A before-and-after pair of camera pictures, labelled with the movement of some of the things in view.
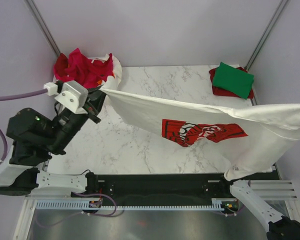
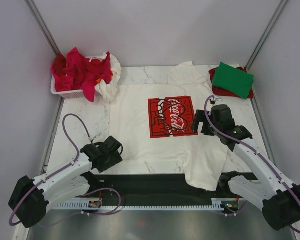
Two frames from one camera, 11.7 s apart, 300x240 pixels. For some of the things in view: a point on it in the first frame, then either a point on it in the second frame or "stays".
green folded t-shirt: (233, 79) stays
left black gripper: (95, 104) -> (115, 159)
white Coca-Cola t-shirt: (243, 141) -> (155, 123)
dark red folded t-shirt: (220, 91) stays
